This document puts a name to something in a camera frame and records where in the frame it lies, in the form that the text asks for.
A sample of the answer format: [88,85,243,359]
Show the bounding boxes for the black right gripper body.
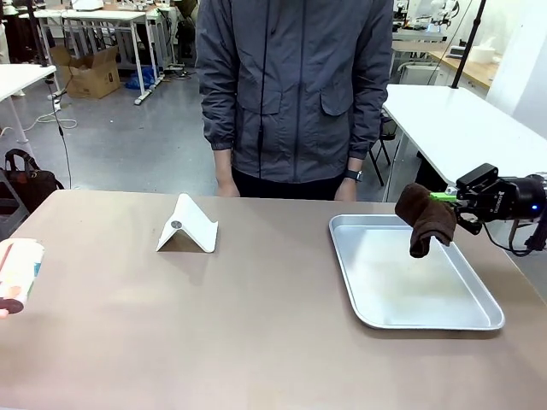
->
[457,174,541,224]

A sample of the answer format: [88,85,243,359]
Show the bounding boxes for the brown cloth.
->
[394,183,458,260]

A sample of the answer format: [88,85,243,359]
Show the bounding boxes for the person's left forearm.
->
[344,80,391,172]

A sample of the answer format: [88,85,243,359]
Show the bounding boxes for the person's right forearm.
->
[199,85,237,176]

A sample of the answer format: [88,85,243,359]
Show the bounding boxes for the person's left hand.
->
[333,178,359,202]

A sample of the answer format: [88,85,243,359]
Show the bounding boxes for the person's right hand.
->
[215,170,242,199]

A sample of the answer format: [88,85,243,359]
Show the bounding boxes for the large white side table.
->
[380,83,547,202]

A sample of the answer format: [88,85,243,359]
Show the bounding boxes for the black folding chair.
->
[368,108,398,188]

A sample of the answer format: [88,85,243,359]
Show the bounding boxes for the metal tray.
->
[327,214,506,332]

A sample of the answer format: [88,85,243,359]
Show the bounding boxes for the wooden workbench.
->
[426,40,502,98]

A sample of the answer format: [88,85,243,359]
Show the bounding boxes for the white tissue box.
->
[469,37,500,64]

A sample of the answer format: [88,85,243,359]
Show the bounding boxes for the tall black stand pole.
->
[451,0,489,90]

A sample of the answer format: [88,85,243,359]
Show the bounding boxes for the person's grey jacket torso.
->
[195,0,395,202]

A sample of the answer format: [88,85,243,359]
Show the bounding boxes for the white folded stand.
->
[155,192,221,255]

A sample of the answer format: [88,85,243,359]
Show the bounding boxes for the blue plastic bag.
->
[124,65,156,91]

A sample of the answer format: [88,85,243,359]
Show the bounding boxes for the cardboard box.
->
[50,45,122,101]

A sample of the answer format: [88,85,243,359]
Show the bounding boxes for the white background table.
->
[32,8,150,107]

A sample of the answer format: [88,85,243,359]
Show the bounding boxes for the black bag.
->
[3,149,66,214]

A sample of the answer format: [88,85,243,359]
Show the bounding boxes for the black pole with clamp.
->
[27,0,50,70]

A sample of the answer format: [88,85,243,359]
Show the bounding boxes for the small white table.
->
[0,63,58,144]

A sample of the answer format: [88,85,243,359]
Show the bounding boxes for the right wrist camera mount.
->
[456,162,500,192]

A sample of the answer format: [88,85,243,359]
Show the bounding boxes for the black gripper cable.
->
[481,211,547,258]

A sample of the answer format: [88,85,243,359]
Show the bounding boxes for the thin black hanging cable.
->
[50,79,74,190]

